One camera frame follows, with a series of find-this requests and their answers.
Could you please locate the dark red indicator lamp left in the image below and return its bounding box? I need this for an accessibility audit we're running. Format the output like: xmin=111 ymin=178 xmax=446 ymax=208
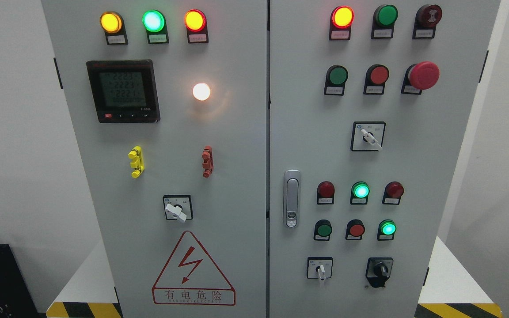
xmin=316 ymin=181 xmax=335 ymax=205

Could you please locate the dark red indicator lamp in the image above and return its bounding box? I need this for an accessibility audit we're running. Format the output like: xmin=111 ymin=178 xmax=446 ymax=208
xmin=316 ymin=181 xmax=335 ymax=205
xmin=382 ymin=181 xmax=405 ymax=205

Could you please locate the white lit round lamp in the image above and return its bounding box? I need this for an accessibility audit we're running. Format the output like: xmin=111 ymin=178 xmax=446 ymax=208
xmin=192 ymin=82 xmax=211 ymax=101

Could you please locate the grey left cabinet door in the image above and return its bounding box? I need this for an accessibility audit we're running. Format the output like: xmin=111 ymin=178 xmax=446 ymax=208
xmin=42 ymin=0 xmax=267 ymax=318

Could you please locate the grey cabinet door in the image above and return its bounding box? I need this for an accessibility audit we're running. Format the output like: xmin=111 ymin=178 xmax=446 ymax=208
xmin=42 ymin=0 xmax=267 ymax=318
xmin=269 ymin=0 xmax=500 ymax=318

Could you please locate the green lit indicator lamp middle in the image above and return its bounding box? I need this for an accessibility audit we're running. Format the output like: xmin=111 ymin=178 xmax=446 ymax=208
xmin=350 ymin=181 xmax=370 ymax=205

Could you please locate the green lit indicator lamp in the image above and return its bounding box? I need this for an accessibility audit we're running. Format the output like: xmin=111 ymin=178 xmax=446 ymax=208
xmin=142 ymin=10 xmax=169 ymax=44
xmin=350 ymin=181 xmax=370 ymax=205

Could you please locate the green push button upper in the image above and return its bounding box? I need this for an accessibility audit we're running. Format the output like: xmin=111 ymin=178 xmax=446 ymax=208
xmin=324 ymin=64 xmax=348 ymax=96

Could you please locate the red push button lower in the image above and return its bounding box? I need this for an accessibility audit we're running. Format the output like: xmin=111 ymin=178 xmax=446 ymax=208
xmin=345 ymin=219 xmax=365 ymax=240

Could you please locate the red push button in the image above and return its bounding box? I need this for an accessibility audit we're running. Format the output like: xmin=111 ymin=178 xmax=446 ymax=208
xmin=363 ymin=64 xmax=389 ymax=95
xmin=345 ymin=219 xmax=365 ymax=240

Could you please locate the grey right cabinet door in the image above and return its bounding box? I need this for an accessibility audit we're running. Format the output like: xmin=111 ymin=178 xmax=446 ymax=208
xmin=269 ymin=0 xmax=500 ymax=318

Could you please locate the red electric hazard warning sticker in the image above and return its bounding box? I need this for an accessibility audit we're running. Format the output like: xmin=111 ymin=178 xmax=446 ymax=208
xmin=152 ymin=230 xmax=236 ymax=306

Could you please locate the dark red indicator lamp right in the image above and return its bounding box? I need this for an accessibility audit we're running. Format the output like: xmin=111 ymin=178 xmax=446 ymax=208
xmin=382 ymin=181 xmax=405 ymax=205

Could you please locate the black digital power meter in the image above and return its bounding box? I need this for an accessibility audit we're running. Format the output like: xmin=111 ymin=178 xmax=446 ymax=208
xmin=86 ymin=60 xmax=161 ymax=123

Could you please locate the red push button upper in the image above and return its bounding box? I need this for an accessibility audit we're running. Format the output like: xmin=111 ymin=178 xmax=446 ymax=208
xmin=363 ymin=64 xmax=389 ymax=95

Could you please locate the green lit push button lower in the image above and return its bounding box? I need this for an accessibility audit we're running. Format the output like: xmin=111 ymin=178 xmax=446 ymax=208
xmin=376 ymin=219 xmax=397 ymax=240

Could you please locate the red-orange lit indicator lamp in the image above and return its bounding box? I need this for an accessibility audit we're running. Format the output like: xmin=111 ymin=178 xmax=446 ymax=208
xmin=184 ymin=9 xmax=209 ymax=44

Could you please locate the red lit lamp right door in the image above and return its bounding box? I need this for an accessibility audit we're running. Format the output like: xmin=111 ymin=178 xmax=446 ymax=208
xmin=329 ymin=6 xmax=355 ymax=41

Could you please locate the red emergency stop mushroom button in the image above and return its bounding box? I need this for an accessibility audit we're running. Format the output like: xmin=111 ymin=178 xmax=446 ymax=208
xmin=401 ymin=61 xmax=440 ymax=96

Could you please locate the green unlit lamp top right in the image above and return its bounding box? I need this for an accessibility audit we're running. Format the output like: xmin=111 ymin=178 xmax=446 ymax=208
xmin=370 ymin=4 xmax=399 ymax=39

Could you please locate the yellow indicator lamp top left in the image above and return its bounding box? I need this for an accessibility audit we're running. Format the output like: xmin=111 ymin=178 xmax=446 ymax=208
xmin=100 ymin=11 xmax=129 ymax=45

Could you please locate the dark red buzzer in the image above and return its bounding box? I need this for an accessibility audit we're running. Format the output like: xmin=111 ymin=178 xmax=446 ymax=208
xmin=412 ymin=4 xmax=442 ymax=39

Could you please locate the silver door latch handle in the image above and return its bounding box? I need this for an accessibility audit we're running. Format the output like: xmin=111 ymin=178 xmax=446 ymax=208
xmin=283 ymin=170 xmax=301 ymax=229

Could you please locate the white selector switch left door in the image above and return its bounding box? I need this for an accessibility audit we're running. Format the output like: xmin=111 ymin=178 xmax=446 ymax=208
xmin=162 ymin=194 xmax=194 ymax=223

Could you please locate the white selector switch upper right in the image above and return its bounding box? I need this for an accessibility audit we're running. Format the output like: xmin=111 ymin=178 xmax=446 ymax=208
xmin=351 ymin=121 xmax=386 ymax=151

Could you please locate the white selector switch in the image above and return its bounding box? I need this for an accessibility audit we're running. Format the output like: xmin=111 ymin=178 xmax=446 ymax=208
xmin=351 ymin=121 xmax=386 ymax=151
xmin=306 ymin=257 xmax=333 ymax=280

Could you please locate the white selector switch lower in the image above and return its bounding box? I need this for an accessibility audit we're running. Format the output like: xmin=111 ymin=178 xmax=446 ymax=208
xmin=306 ymin=257 xmax=333 ymax=280

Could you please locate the black rotary knob switch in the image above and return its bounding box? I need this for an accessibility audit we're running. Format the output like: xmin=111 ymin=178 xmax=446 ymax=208
xmin=365 ymin=257 xmax=394 ymax=288

